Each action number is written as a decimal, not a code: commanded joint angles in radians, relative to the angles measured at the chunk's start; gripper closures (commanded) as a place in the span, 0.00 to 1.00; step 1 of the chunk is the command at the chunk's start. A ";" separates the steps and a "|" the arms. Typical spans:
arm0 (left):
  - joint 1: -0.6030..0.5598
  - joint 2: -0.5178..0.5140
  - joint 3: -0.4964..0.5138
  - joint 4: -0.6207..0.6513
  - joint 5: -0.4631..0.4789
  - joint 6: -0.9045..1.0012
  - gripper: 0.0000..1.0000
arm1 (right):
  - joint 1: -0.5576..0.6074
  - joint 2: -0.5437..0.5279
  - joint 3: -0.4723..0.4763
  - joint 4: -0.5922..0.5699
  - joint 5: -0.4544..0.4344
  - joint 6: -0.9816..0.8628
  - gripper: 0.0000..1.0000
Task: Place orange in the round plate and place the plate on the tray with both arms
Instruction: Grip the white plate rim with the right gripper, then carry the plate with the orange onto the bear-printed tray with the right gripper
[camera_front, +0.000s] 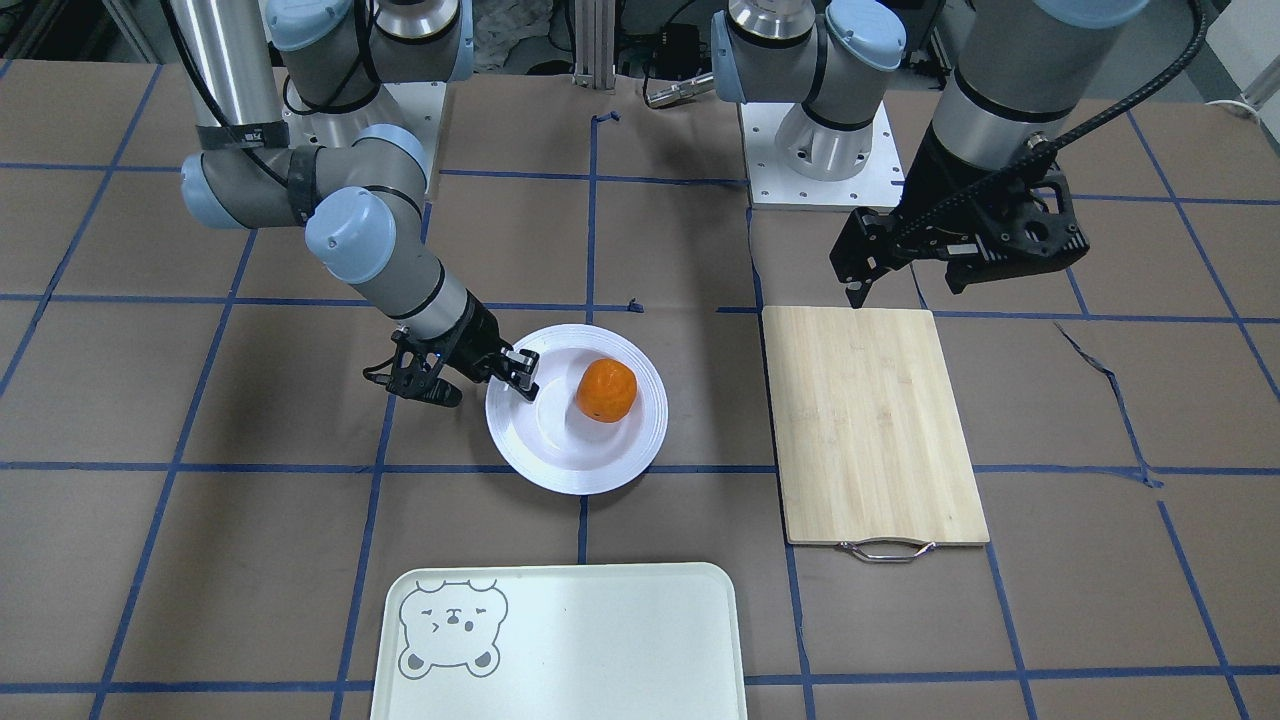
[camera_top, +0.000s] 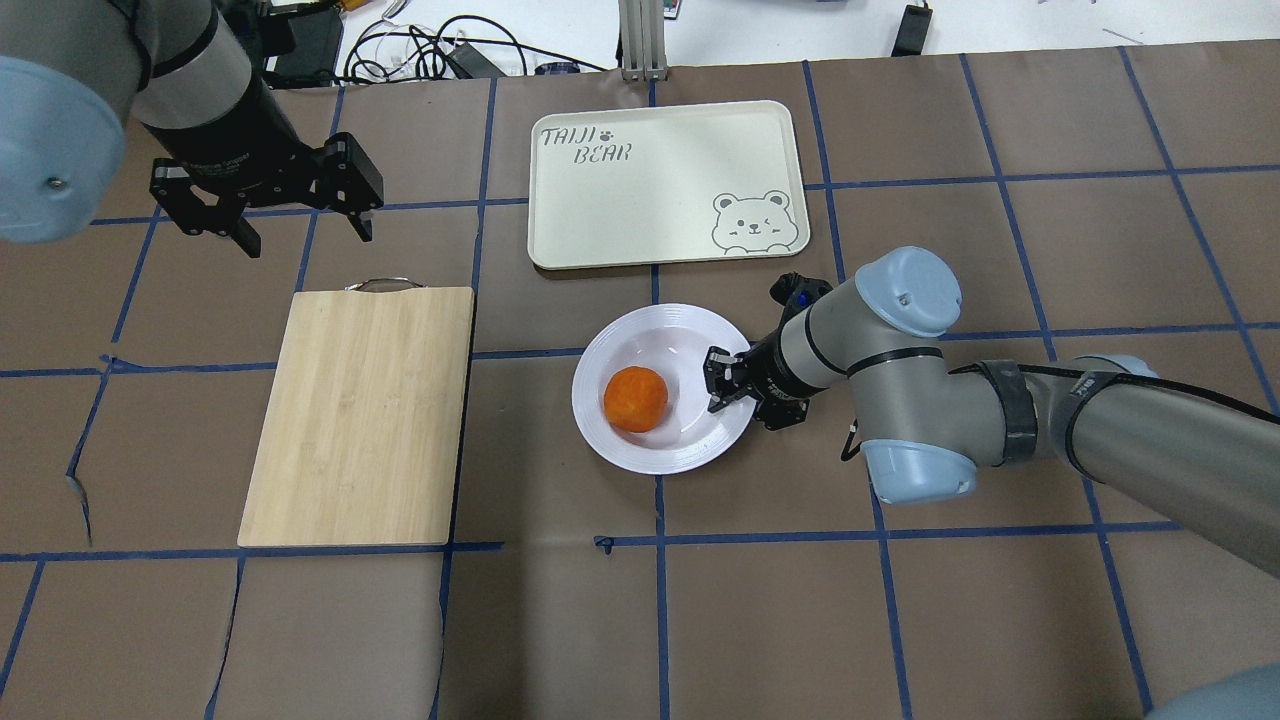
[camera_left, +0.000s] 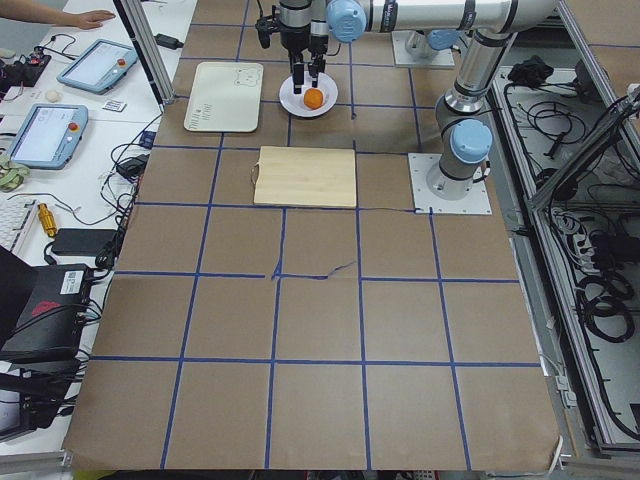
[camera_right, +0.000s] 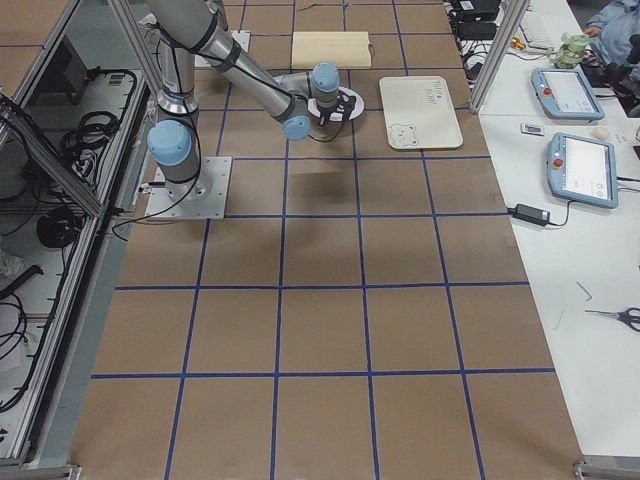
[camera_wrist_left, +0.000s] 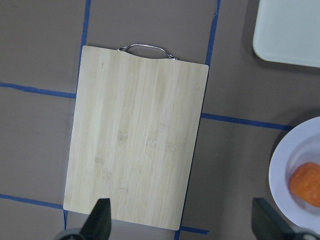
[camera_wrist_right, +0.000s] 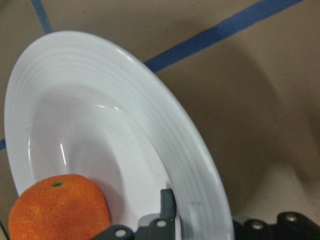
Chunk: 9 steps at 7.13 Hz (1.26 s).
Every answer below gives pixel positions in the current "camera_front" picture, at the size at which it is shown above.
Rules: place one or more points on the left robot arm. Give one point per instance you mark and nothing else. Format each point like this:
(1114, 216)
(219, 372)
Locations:
(1024, 67)

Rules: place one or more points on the white round plate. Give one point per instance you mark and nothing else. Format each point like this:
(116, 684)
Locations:
(551, 442)

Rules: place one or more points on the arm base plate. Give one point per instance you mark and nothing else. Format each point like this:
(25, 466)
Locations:
(417, 107)
(795, 164)

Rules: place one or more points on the bamboo cutting board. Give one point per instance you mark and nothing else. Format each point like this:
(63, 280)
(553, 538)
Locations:
(870, 446)

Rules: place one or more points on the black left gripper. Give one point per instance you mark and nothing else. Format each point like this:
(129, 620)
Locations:
(932, 185)

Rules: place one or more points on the orange fruit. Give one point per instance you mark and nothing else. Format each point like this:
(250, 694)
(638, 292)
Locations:
(607, 391)

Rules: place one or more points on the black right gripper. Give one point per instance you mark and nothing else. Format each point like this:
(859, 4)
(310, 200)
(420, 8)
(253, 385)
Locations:
(478, 340)

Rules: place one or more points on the aluminium frame post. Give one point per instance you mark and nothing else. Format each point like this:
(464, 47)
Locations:
(594, 24)

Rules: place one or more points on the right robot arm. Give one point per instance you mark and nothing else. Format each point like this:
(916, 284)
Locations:
(361, 207)

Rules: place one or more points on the cream bear tray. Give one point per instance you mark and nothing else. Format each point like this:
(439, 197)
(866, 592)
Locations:
(656, 640)

